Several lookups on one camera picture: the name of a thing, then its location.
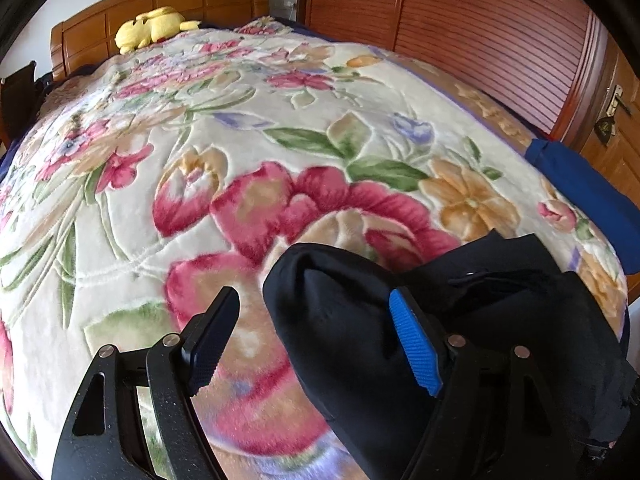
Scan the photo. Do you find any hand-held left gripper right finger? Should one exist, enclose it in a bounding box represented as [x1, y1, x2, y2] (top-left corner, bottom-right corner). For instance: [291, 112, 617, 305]
[389, 288, 597, 480]

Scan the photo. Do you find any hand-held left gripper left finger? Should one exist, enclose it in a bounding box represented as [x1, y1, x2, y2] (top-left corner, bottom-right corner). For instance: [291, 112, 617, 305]
[50, 286, 241, 480]

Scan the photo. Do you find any black jacket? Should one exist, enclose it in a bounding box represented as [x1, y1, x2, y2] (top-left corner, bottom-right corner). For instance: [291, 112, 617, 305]
[262, 229, 640, 480]

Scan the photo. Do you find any floral blanket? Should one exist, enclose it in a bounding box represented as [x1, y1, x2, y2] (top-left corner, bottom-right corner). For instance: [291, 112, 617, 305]
[0, 16, 630, 480]

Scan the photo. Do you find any blue bed sheet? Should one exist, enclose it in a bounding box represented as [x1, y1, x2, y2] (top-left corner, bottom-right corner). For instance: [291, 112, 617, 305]
[524, 138, 632, 273]

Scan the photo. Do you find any wooden door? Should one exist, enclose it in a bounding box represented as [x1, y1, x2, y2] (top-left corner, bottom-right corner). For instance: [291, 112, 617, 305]
[575, 35, 640, 211]

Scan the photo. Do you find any dark chair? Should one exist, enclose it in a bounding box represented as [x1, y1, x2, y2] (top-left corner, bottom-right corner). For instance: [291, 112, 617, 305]
[0, 60, 39, 147]

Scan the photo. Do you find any yellow plush toy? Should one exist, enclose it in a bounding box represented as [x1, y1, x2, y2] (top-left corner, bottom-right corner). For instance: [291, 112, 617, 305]
[114, 6, 202, 55]

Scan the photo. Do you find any wooden slatted wardrobe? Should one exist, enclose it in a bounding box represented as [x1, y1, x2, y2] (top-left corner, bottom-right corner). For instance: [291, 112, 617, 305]
[299, 0, 617, 147]

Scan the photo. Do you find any brass door handle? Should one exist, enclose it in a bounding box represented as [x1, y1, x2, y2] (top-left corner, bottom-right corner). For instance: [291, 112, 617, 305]
[604, 84, 634, 117]

